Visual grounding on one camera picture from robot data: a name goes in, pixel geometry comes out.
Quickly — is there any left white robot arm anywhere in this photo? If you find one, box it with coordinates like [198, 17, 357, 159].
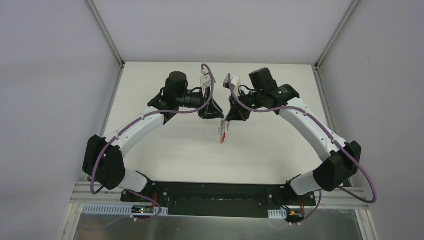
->
[82, 69, 224, 203]

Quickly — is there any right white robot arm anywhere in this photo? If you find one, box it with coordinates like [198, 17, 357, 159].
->
[223, 67, 362, 205]

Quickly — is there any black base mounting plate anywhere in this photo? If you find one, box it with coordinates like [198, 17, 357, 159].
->
[120, 181, 316, 218]

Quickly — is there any left controller board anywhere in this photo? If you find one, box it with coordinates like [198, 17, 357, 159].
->
[131, 205, 155, 215]

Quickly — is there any controller board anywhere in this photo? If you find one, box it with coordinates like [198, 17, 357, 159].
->
[131, 205, 155, 215]
[286, 209, 305, 221]

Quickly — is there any right controller board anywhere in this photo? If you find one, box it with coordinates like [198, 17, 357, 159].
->
[286, 209, 305, 221]

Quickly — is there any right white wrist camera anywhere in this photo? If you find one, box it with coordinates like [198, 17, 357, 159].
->
[223, 75, 241, 91]

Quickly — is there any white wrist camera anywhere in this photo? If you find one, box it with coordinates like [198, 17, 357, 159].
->
[223, 75, 241, 91]
[199, 68, 216, 91]

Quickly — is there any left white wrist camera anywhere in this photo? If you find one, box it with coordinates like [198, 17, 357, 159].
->
[199, 68, 216, 91]

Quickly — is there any right white slotted cable duct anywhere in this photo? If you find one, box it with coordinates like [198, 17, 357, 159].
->
[267, 208, 288, 220]

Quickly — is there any aluminium frame rail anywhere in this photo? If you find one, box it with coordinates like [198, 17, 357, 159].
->
[70, 181, 369, 210]

